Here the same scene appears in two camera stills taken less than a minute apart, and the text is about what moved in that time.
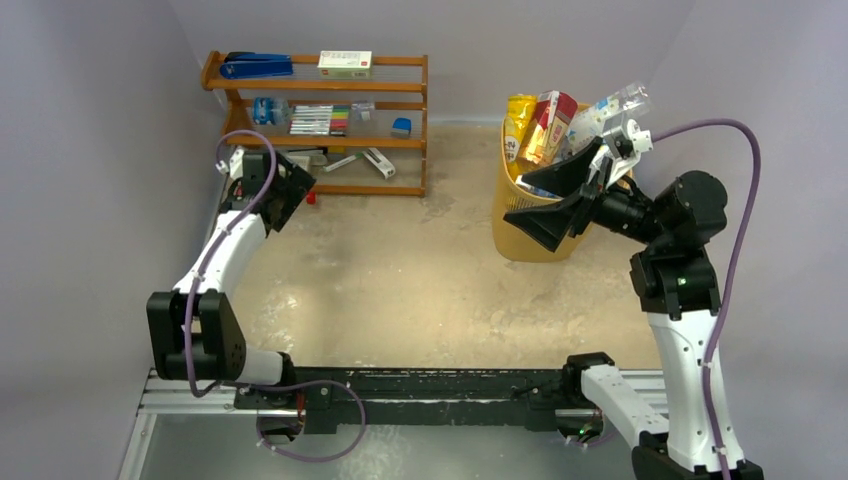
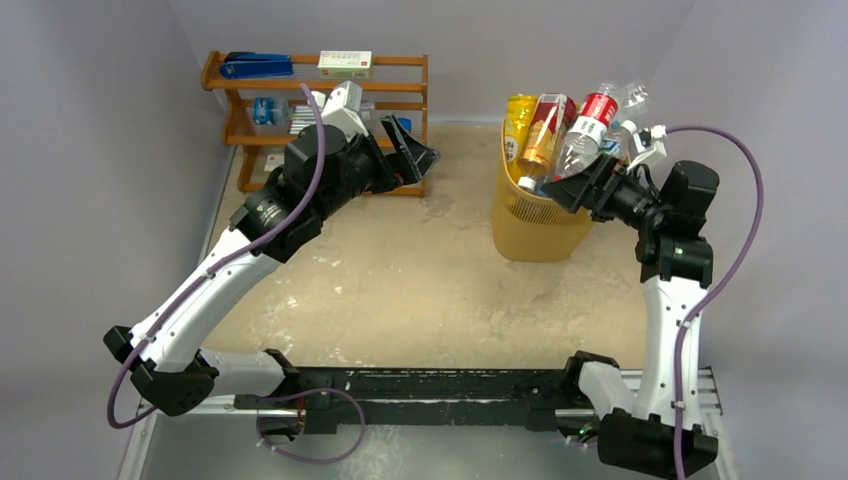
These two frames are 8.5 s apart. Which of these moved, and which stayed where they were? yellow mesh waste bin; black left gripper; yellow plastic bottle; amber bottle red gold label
Moved: black left gripper
Stayed: yellow plastic bottle; amber bottle red gold label; yellow mesh waste bin
